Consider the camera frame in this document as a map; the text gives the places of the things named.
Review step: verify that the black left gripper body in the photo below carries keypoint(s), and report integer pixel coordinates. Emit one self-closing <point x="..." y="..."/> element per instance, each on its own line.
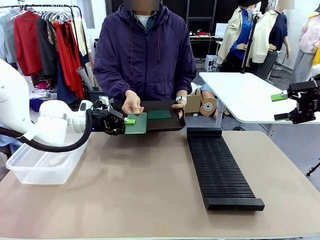
<point x="107" y="122"/>

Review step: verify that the white green wristband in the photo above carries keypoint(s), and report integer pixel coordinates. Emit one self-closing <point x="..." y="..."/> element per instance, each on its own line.
<point x="181" y="99"/>

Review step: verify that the dark storage bin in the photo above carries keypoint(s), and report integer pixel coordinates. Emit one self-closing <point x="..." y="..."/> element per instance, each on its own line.
<point x="96" y="96"/>

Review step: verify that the green PCB board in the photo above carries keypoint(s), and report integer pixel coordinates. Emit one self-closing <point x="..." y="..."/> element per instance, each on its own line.
<point x="137" y="126"/>
<point x="159" y="114"/>

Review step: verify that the small black tripod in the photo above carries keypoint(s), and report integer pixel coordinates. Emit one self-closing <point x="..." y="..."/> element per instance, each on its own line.
<point x="313" y="168"/>

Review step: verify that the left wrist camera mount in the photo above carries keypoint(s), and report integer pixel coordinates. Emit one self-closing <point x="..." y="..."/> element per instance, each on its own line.
<point x="103" y="102"/>

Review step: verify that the dark grey office chair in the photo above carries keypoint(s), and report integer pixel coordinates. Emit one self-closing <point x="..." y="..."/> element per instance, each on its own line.
<point x="268" y="65"/>

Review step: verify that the black plastic tray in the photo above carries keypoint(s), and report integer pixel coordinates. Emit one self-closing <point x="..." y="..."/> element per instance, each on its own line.
<point x="162" y="123"/>

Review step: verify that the cream hanging garment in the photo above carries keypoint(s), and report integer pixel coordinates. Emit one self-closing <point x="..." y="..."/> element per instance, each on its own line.
<point x="80" y="35"/>

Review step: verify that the light blue cloth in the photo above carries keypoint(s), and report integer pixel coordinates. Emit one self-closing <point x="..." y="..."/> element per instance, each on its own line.
<point x="10" y="142"/>

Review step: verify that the dark grey coat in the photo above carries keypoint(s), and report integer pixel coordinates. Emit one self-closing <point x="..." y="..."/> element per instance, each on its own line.
<point x="46" y="57"/>

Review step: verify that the white crate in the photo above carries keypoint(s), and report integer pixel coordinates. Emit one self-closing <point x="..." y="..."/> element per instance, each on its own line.
<point x="211" y="62"/>

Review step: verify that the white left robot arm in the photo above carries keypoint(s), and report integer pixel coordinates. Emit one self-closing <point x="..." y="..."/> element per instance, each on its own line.
<point x="15" y="95"/>

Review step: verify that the clear plastic box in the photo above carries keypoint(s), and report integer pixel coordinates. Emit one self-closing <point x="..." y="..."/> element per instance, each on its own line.
<point x="45" y="172"/>

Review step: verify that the black slotted PCB rack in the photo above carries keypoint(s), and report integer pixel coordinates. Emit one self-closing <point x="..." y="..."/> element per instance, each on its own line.
<point x="220" y="170"/>

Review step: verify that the person in purple jacket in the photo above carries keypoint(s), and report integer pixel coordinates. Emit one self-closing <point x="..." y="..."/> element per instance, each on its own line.
<point x="145" y="55"/>

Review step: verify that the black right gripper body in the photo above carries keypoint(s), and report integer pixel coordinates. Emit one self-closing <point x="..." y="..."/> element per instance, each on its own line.
<point x="308" y="100"/>

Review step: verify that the person's right forearm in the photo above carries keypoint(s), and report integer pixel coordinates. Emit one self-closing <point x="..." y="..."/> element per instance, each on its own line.
<point x="112" y="85"/>

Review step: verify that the brown cardboard box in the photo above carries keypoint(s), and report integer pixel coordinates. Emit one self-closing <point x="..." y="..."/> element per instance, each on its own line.
<point x="193" y="102"/>

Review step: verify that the pink white clothes pile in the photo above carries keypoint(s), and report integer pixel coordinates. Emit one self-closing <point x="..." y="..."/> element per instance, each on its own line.
<point x="41" y="91"/>

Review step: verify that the red shirt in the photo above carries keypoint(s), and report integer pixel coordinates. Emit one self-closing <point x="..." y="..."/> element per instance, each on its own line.
<point x="27" y="45"/>

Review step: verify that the beige paper roll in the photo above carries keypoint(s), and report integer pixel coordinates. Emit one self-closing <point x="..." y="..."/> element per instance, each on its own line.
<point x="91" y="73"/>

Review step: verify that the black metal clothes rack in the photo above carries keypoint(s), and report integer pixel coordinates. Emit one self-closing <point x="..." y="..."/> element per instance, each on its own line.
<point x="77" y="22"/>

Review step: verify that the white paper roll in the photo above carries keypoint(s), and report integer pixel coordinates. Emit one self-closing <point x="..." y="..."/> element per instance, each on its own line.
<point x="83" y="77"/>

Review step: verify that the red dress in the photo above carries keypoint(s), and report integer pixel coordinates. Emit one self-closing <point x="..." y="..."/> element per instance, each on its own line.
<point x="67" y="62"/>

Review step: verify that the mannequin with pink sweater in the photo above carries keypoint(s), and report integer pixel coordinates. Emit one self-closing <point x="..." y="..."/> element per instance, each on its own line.
<point x="308" y="42"/>

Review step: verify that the person's right hand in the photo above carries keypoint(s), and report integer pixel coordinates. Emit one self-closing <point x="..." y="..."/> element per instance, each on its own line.
<point x="132" y="102"/>

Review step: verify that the brown cardboard spool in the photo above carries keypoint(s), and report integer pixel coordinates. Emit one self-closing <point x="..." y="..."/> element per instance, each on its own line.
<point x="208" y="107"/>

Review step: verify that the light grey shirt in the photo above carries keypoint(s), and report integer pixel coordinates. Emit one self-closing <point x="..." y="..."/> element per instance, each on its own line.
<point x="7" y="37"/>

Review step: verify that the person's left forearm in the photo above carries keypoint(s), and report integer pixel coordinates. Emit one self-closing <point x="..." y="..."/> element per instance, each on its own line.
<point x="186" y="83"/>

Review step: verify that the mannequin with beige jacket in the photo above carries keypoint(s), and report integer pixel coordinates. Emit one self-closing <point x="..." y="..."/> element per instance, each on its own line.
<point x="238" y="32"/>

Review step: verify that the person's left hand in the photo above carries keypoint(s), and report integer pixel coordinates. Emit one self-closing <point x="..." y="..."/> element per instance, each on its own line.
<point x="181" y="105"/>

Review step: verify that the white monitor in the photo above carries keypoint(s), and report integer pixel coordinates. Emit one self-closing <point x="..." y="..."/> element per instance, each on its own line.
<point x="221" y="30"/>

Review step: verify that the mannequin with cream navy top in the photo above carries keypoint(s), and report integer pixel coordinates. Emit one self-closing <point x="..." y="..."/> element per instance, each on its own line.
<point x="270" y="32"/>

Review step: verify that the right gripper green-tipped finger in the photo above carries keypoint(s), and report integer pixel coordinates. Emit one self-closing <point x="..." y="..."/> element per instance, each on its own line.
<point x="283" y="116"/>
<point x="278" y="97"/>

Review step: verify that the black tripod pole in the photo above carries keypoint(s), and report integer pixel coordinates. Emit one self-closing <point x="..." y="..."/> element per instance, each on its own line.
<point x="250" y="42"/>

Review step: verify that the white table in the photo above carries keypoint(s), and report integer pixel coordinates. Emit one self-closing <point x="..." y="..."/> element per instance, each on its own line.
<point x="245" y="95"/>

